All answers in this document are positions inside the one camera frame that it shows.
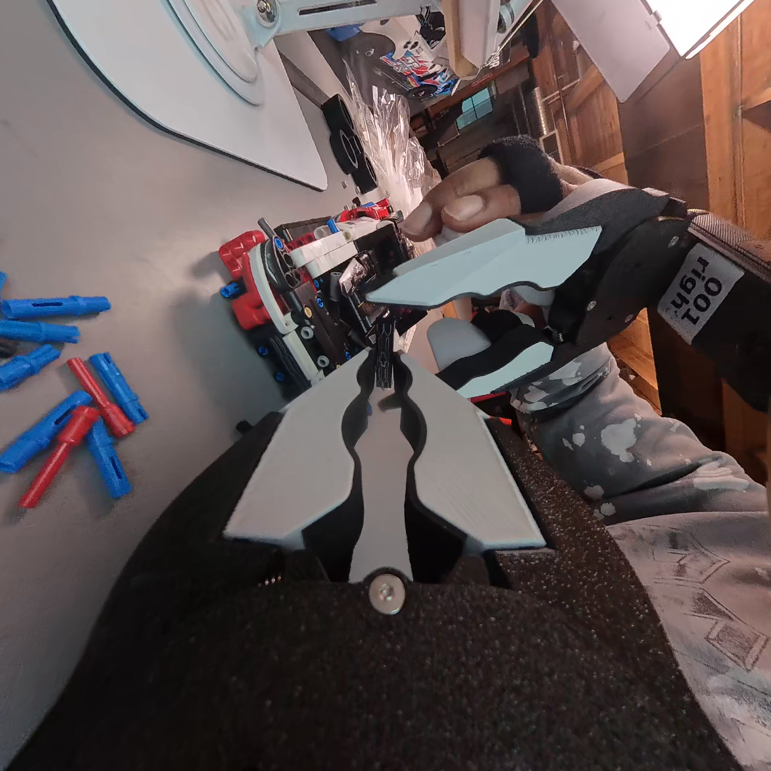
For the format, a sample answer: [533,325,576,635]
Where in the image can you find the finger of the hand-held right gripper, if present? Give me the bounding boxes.
[361,217,604,311]
[435,340,566,401]

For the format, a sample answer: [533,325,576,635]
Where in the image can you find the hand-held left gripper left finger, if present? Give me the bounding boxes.
[223,348,369,554]

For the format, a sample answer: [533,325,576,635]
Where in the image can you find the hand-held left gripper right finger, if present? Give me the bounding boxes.
[385,349,549,554]

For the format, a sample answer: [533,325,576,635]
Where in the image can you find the small black brick piece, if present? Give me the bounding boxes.
[375,319,397,391]

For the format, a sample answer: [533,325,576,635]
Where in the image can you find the brick-built toy race car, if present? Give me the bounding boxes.
[218,202,422,398]

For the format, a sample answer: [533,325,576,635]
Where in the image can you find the person's right forearm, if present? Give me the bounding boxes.
[509,352,760,531]

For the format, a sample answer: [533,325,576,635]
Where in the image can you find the grey desk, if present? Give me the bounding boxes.
[0,0,443,771]

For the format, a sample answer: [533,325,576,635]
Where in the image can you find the person's right hand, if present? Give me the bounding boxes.
[399,158,522,243]

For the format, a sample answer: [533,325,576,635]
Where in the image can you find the clear plastic bags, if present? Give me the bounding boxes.
[346,78,441,206]

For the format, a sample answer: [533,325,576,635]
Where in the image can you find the paned window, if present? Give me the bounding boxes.
[455,87,498,130]

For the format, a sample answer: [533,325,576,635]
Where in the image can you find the printed toy car box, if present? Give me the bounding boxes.
[373,42,459,100]

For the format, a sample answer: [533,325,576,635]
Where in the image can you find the pile of blue red pins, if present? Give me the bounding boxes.
[0,271,149,510]

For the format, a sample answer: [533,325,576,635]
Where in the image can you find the person's grey sweatshirt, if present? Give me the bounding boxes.
[602,470,771,771]

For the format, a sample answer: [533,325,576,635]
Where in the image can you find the white monitor stand base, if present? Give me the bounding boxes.
[51,0,329,192]

